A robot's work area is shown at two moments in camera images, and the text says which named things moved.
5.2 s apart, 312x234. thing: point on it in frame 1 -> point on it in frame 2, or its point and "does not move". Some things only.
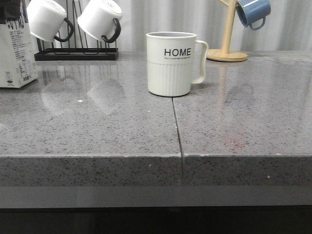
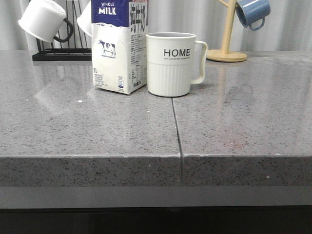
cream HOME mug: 171,63 does not move
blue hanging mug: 250,11 does not move
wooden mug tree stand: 224,55 does not move
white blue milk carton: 18,61 -> 120,32
